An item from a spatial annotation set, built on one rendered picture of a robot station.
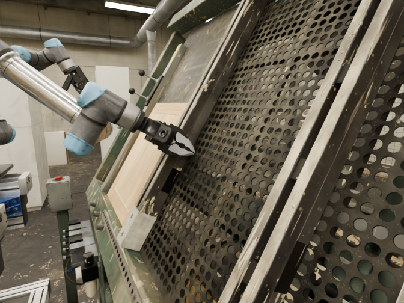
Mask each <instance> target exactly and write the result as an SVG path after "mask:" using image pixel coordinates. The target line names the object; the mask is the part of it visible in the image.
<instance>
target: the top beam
mask: <svg viewBox="0 0 404 303"><path fill-rule="evenodd" d="M241 1H242V0H193V1H192V2H190V3H189V4H188V5H187V6H185V7H184V8H183V9H181V10H180V11H179V12H178V13H177V14H175V15H174V16H173V18H172V19H171V21H170V23H169V25H168V26H167V28H168V29H169V30H170V31H171V32H173V31H177V32H179V33H180V34H181V35H183V34H185V33H187V32H188V31H190V30H192V29H194V28H196V27H197V26H199V25H201V24H202V23H204V22H206V21H208V20H209V19H211V18H213V17H215V16H216V15H218V14H220V13H222V12H223V11H225V10H227V9H229V8H230V7H232V6H234V5H236V4H237V3H239V2H241Z"/></svg>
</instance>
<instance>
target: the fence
mask: <svg viewBox="0 0 404 303"><path fill-rule="evenodd" d="M178 46H180V47H179V48H178V50H177V49H176V50H177V52H176V53H175V52H174V54H173V56H174V58H173V60H172V62H171V63H170V62H169V63H168V65H167V67H166V69H165V71H164V72H163V74H162V75H163V76H164V77H163V79H162V80H161V82H160V84H159V86H158V88H157V90H156V92H155V93H154V95H153V97H152V99H151V101H150V103H149V104H148V106H145V107H144V109H143V111H144V112H145V117H149V116H150V114H151V112H152V110H153V108H154V107H155V104H156V103H158V101H159V99H160V97H161V95H162V93H163V92H164V89H165V88H166V86H167V84H168V82H169V80H170V79H171V77H172V75H173V73H174V71H175V69H176V67H177V65H178V64H179V62H180V60H181V58H182V56H183V54H184V53H185V50H186V49H187V47H186V46H184V45H183V44H180V45H178ZM176 50H175V51H176ZM140 133H141V131H139V130H137V131H136V132H135V133H130V135H129V137H128V139H127V141H126V142H125V144H124V146H123V148H122V150H121V152H120V154H119V155H118V157H117V159H116V161H115V163H114V164H113V166H112V168H111V170H110V172H109V174H108V176H107V178H106V179H105V181H104V183H103V185H102V187H101V189H102V191H104V192H107V193H108V192H109V190H110V188H111V186H112V184H113V182H114V180H115V179H116V177H117V175H118V173H119V171H120V170H121V168H122V166H123V164H124V162H125V160H126V158H127V156H128V155H129V153H130V151H131V149H132V147H133V145H134V143H135V141H136V140H137V138H138V136H139V134H140Z"/></svg>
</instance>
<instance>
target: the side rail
mask: <svg viewBox="0 0 404 303"><path fill-rule="evenodd" d="M185 41H186V39H185V38H183V37H182V36H181V35H179V34H178V33H177V31H175V32H174V33H172V35H171V37H170V39H169V41H168V43H167V44H166V46H165V48H164V50H163V51H162V53H161V55H160V57H159V59H158V61H157V63H156V64H155V66H154V68H153V70H152V71H151V74H150V76H151V77H153V78H155V79H157V78H159V77H160V76H161V75H162V74H163V72H164V71H165V69H166V67H167V65H168V63H169V61H170V59H171V58H172V56H173V54H174V52H175V50H176V49H177V47H178V45H180V44H184V43H185ZM154 85H155V81H154V80H152V79H151V78H148V79H147V81H146V83H145V84H144V86H143V88H142V90H141V92H140V94H141V95H143V96H144V97H148V96H149V95H150V93H151V91H152V89H153V87H154ZM145 102H146V101H145V98H143V97H141V96H138V97H137V99H136V101H135V103H134V105H135V106H137V107H139V108H140V110H142V111H143V109H144V107H145V106H144V104H145ZM130 133H131V132H129V131H128V130H125V129H123V128H122V127H121V129H120V130H119V132H118V134H117V136H116V137H115V140H114V141H113V143H112V145H111V146H110V148H109V150H108V152H107V154H106V156H105V158H104V159H103V161H102V163H101V165H100V167H99V169H98V170H97V172H96V174H95V178H96V179H100V180H103V182H104V181H105V179H106V178H107V176H108V174H109V172H110V170H111V168H112V166H113V164H114V163H115V161H116V159H117V157H118V155H119V154H120V152H121V150H122V148H123V146H124V144H125V142H126V141H127V139H128V137H129V135H130Z"/></svg>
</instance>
